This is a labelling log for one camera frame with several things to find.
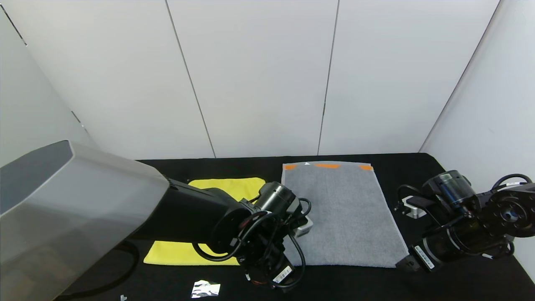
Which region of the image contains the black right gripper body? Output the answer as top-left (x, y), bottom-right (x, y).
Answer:
top-left (408, 229), bottom-right (460, 273)

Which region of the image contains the grey towel with orange stripes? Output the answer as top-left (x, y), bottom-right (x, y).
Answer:
top-left (281, 161), bottom-right (410, 268)

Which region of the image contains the yellow microfibre towel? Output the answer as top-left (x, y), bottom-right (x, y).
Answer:
top-left (143, 177), bottom-right (266, 266)

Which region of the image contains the black fabric table cover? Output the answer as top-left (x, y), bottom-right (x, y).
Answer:
top-left (54, 153), bottom-right (535, 301)

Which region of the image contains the crumpled silver foil scrap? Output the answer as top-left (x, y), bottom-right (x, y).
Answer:
top-left (191, 280), bottom-right (221, 298)

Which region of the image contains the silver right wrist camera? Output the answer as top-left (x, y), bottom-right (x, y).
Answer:
top-left (403, 196), bottom-right (427, 219)

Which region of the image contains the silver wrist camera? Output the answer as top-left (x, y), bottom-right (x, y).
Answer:
top-left (403, 196), bottom-right (427, 219)
top-left (293, 215), bottom-right (313, 238)

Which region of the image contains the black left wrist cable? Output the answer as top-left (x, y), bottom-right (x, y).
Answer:
top-left (192, 196), bottom-right (312, 290)

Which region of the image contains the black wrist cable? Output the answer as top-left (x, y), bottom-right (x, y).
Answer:
top-left (192, 196), bottom-right (312, 290)
top-left (395, 173), bottom-right (533, 214)

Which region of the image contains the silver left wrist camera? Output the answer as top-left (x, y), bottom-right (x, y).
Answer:
top-left (293, 215), bottom-right (313, 238)

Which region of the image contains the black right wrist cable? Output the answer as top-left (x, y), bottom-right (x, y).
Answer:
top-left (395, 173), bottom-right (533, 214)

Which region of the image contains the thick dark braided hose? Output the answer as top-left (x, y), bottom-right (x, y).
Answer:
top-left (54, 240), bottom-right (140, 301)

